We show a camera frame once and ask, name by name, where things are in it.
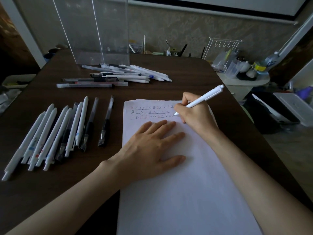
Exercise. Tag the person's right hand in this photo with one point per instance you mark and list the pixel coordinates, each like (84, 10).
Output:
(198, 115)

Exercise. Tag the person's left hand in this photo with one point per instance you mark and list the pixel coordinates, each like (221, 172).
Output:
(141, 156)

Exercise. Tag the stack of white paper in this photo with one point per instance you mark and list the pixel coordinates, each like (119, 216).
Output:
(183, 193)

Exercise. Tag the pile of pens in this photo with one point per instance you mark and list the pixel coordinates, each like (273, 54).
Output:
(122, 77)

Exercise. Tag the person's left forearm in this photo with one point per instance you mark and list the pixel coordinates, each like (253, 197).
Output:
(61, 205)

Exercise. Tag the person's right forearm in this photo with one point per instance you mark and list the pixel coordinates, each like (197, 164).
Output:
(256, 188)

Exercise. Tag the white low cabinet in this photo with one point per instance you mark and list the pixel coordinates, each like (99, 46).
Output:
(239, 91)

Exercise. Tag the clear plastic measuring jug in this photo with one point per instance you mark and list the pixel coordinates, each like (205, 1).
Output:
(232, 70)

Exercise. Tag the black round tray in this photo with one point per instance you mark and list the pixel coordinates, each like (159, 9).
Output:
(243, 77)

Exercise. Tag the black bag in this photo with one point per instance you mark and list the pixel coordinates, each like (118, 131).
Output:
(259, 117)

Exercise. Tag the white teapot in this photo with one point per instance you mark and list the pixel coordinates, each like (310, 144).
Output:
(244, 67)

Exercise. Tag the black router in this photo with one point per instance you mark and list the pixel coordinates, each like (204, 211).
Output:
(184, 50)

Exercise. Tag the yellow green container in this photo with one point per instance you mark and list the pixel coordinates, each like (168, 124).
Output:
(258, 67)

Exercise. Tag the clear plastic bottle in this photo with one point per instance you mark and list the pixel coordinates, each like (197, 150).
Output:
(271, 60)

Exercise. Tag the purple bottle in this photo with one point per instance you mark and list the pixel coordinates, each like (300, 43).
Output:
(304, 92)

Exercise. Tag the white projector screen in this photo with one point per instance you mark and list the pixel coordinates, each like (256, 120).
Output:
(220, 2)

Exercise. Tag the group of colourful cups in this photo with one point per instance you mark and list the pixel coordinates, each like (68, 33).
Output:
(47, 57)

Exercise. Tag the beige plastic bin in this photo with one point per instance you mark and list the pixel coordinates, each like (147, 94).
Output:
(9, 84)

